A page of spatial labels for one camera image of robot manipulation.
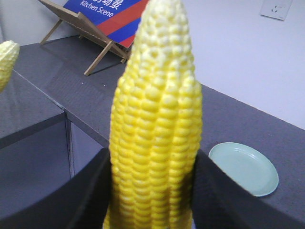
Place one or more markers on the yellow corn cob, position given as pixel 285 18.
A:
pixel 156 125
pixel 9 52

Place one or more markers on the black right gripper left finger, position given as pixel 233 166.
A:
pixel 81 203

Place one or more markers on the blue kitchen scene sign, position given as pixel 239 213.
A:
pixel 117 19

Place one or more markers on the wooden sign easel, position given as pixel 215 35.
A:
pixel 85 29

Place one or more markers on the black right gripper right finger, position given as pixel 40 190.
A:
pixel 220 203

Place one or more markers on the white wall socket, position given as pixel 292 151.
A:
pixel 275 9

